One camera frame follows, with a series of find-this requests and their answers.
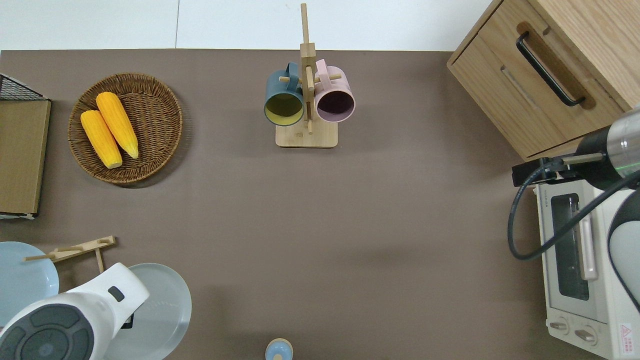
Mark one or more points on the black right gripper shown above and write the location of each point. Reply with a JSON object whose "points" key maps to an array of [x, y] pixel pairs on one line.
{"points": [[532, 172]]}

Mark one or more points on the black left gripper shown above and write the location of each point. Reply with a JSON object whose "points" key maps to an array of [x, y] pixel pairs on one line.
{"points": [[127, 321]]}

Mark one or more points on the gray plate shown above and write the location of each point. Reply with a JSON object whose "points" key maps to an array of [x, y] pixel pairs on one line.
{"points": [[165, 310]]}

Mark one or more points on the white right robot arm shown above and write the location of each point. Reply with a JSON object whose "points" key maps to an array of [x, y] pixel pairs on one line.
{"points": [[620, 150]]}

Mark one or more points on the wooden plate rack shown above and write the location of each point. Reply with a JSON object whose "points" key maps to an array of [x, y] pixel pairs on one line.
{"points": [[80, 248]]}

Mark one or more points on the light blue plate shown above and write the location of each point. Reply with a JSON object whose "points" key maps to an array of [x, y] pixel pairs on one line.
{"points": [[22, 280]]}

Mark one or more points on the wooden drawer cabinet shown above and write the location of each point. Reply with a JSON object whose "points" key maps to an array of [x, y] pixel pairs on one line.
{"points": [[500, 85]]}

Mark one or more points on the white toaster oven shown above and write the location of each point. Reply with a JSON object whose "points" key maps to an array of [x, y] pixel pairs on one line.
{"points": [[570, 300]]}

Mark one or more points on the yellow corn cob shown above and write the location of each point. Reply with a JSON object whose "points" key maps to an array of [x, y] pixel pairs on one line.
{"points": [[100, 140], [117, 122]]}

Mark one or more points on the brown wicker basket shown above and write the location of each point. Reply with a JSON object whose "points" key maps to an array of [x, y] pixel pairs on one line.
{"points": [[155, 125]]}

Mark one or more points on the pink mug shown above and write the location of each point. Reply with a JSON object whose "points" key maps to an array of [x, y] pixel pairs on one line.
{"points": [[335, 85]]}

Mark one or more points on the wooden mug tree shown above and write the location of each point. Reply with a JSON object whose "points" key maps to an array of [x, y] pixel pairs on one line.
{"points": [[306, 135]]}

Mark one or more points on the teal mug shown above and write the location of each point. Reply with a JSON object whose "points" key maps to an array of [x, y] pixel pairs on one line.
{"points": [[280, 90]]}

